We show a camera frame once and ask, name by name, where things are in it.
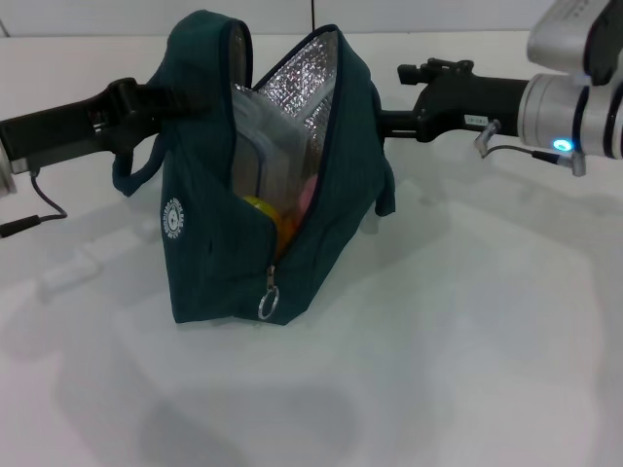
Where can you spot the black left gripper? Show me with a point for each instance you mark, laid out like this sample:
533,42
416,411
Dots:
73,126

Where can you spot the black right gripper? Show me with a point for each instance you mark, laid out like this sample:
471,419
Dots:
472,104

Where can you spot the dark teal fabric lunch bag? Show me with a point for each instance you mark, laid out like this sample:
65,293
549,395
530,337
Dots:
204,160

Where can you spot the clear plastic food container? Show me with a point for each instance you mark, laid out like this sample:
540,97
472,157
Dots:
272,146

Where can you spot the pink toy peach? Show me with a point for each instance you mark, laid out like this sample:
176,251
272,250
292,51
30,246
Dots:
307,197

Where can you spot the yellow banana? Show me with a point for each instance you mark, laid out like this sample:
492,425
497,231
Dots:
270,214

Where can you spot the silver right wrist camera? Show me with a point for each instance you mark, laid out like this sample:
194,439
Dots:
569,34

